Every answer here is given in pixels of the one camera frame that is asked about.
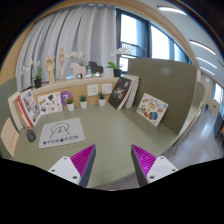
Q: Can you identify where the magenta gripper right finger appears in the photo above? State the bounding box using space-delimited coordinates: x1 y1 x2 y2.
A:
131 144 178 187

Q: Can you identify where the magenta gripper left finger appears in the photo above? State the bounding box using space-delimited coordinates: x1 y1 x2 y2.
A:
49 144 96 188

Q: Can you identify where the grey mouse pad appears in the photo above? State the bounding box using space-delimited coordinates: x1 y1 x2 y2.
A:
39 118 85 148

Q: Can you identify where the black computer mouse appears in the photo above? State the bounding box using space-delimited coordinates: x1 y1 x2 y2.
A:
26 130 36 142

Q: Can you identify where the colourful sticker board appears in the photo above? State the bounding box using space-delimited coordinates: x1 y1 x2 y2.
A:
136 93 168 127

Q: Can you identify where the small potted plant left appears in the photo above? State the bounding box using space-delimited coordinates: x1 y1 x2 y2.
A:
66 98 75 112

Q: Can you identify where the small potted plant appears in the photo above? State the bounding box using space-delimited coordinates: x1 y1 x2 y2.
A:
66 98 75 112
98 92 106 106
80 95 87 109

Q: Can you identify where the white books stack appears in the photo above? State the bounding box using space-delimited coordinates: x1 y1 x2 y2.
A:
123 74 140 108

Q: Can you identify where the small potted plant middle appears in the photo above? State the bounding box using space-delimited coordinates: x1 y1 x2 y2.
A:
80 95 87 109

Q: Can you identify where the illustrated white card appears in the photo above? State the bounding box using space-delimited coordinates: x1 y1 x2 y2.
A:
38 92 63 115

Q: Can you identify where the small potted plant right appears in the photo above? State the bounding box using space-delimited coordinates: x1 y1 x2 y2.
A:
98 92 106 106

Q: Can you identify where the purple round sign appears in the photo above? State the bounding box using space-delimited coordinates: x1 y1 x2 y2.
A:
60 91 73 106

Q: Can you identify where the beige paper card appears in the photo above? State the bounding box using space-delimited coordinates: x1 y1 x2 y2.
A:
1 118 19 156

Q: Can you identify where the red white magazine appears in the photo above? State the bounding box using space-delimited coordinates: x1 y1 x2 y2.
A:
18 90 41 127

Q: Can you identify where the black book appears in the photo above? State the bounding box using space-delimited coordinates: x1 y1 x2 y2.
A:
108 77 132 110

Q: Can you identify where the green desk partition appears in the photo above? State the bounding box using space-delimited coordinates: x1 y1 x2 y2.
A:
128 58 197 134

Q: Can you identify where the pink wooden horse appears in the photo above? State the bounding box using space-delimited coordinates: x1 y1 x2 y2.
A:
70 63 86 79

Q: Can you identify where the white orchid left pot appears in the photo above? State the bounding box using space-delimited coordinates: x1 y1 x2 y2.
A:
21 60 42 88

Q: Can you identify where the black wooden horse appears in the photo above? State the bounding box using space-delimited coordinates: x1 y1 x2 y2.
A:
88 61 103 74

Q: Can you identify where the white orchid black pot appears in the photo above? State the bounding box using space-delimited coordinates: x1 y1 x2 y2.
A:
107 47 130 77

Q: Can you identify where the wooden hand model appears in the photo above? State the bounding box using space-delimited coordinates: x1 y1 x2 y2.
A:
45 56 55 84

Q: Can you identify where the wooden mannequin figure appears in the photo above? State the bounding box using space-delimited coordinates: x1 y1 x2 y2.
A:
59 48 69 81

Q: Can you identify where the white orchid behind horse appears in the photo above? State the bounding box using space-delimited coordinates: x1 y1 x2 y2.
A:
70 51 90 69

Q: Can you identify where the grey curtain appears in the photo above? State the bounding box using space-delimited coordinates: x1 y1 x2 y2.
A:
15 4 117 90

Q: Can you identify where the white wall socket left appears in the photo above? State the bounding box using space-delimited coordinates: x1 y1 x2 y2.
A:
87 84 98 96

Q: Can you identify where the white wall socket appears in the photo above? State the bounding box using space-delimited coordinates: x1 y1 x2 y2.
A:
87 84 98 96
102 83 112 94

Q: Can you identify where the white wall socket right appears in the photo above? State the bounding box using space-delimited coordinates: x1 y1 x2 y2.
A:
102 83 112 94

